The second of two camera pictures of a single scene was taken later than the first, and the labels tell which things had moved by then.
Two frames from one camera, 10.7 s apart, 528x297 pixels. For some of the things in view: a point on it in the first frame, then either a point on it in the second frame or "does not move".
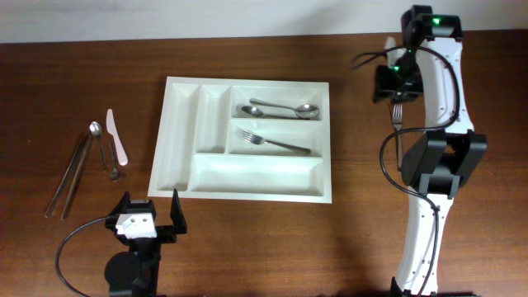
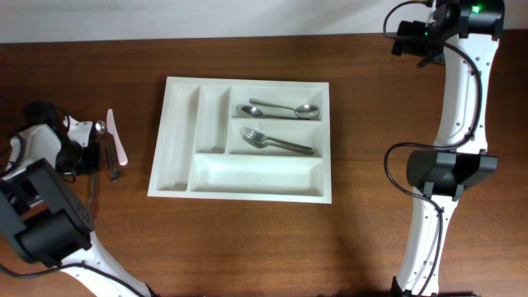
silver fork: [397, 115] to [261, 137]
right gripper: [396, 94] to [407, 38]
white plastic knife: [110, 129] does not move
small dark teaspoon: [115, 174] does not move
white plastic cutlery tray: [243, 139] does not move
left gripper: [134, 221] to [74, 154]
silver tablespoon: [257, 113] does not move
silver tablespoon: [304, 110] does not move
